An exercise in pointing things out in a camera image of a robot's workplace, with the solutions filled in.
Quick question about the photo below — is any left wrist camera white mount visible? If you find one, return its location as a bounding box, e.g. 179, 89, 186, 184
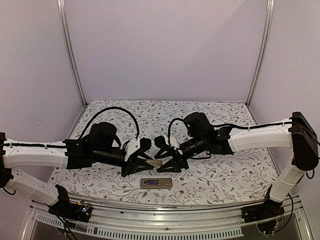
122, 137, 152, 162

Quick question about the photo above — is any beige battery cover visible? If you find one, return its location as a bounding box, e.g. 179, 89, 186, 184
146, 159, 163, 167

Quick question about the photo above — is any beige remote control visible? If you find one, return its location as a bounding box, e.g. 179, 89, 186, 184
140, 177, 173, 189

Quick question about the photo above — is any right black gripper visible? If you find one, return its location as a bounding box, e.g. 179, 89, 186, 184
154, 135, 207, 173

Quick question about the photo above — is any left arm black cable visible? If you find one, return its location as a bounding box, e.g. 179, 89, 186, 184
79, 106, 140, 141

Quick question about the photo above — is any left aluminium frame post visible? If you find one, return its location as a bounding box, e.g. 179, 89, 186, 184
56, 0, 88, 108

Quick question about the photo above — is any floral patterned table mat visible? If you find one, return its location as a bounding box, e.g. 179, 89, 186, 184
49, 100, 278, 206

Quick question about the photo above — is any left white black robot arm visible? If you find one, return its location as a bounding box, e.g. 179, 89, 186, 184
0, 122, 154, 217

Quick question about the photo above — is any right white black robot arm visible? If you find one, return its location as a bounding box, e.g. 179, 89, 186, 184
154, 111, 320, 218

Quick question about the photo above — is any front aluminium rail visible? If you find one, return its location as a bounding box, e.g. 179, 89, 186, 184
21, 193, 313, 240

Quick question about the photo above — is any right aluminium frame post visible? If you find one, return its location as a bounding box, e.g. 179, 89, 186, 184
245, 0, 275, 108

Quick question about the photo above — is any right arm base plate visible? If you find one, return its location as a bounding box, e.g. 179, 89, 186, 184
241, 202, 285, 223

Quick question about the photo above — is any aluminium frame post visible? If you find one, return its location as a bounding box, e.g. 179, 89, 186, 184
245, 0, 275, 108
56, 0, 88, 108

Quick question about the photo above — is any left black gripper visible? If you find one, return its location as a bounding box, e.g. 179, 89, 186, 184
92, 147, 155, 178

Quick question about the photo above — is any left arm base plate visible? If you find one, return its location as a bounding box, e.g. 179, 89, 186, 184
48, 200, 93, 223

